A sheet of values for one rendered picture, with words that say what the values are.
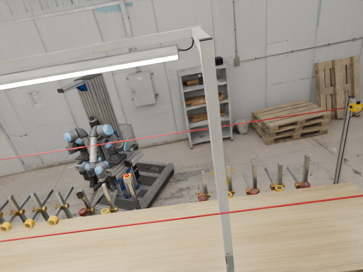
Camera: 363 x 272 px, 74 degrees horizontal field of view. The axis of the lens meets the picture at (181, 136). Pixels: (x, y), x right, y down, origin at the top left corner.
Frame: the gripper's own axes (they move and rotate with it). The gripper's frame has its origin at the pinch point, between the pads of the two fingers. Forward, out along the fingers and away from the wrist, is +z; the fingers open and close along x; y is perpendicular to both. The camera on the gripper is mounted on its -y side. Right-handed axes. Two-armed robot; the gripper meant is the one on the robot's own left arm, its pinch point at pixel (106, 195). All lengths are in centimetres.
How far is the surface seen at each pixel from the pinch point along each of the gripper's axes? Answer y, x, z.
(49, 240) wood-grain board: -57, -29, 5
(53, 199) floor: -108, 172, 95
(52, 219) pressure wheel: -53, -11, -2
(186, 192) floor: 103, 65, 95
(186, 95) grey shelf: 183, 222, -6
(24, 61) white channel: -9, -44, -149
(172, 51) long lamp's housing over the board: 76, -77, -140
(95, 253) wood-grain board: -16, -66, 5
